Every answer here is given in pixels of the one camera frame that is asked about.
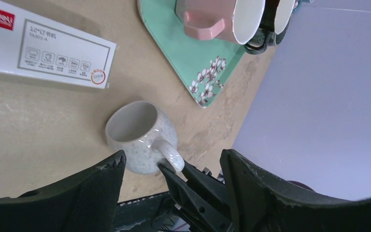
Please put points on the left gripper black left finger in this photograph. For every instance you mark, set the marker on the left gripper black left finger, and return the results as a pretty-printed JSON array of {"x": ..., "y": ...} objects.
[{"x": 83, "y": 202}]

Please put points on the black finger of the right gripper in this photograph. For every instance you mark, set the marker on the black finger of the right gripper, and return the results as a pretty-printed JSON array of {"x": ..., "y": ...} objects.
[
  {"x": 209, "y": 188},
  {"x": 192, "y": 208}
]

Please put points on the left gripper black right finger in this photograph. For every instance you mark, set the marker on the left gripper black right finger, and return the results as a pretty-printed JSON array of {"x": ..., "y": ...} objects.
[{"x": 260, "y": 201}]

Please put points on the white speckled mug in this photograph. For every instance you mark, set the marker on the white speckled mug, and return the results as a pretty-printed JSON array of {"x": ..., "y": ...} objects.
[{"x": 146, "y": 135}]

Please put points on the pink faceted mug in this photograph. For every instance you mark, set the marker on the pink faceted mug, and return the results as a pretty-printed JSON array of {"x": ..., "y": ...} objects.
[{"x": 235, "y": 21}]

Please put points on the black mug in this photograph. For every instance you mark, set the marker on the black mug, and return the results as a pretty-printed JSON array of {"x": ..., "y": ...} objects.
[{"x": 274, "y": 21}]

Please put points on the green floral tray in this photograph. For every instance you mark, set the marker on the green floral tray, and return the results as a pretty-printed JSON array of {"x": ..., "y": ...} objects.
[{"x": 202, "y": 66}]

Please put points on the small white card box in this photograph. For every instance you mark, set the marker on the small white card box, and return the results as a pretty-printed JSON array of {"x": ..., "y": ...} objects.
[{"x": 37, "y": 47}]

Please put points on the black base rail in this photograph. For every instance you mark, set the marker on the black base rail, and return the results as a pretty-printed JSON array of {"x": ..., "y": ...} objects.
[{"x": 153, "y": 213}]

